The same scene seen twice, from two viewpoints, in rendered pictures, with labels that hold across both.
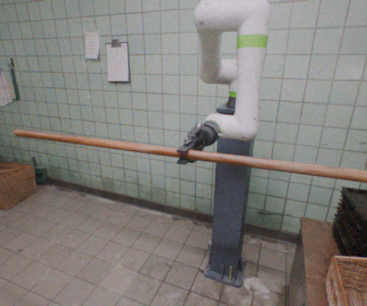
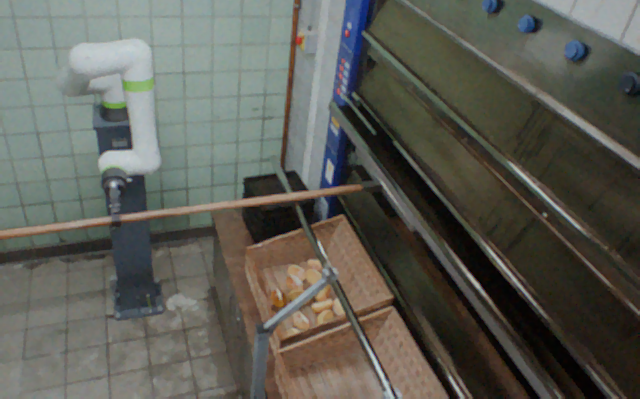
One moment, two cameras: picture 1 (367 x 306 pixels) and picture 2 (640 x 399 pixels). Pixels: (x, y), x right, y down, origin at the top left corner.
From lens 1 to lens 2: 133 cm
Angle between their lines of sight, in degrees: 43
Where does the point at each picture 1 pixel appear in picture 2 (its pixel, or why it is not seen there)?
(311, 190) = (213, 171)
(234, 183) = (133, 202)
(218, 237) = (124, 268)
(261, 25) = (147, 72)
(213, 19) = (97, 71)
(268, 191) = (163, 186)
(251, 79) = (146, 119)
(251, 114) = (153, 150)
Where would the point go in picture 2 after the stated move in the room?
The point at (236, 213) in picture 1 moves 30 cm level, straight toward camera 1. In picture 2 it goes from (141, 234) to (155, 274)
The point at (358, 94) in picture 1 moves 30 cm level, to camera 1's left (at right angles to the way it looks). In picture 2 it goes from (241, 58) to (192, 68)
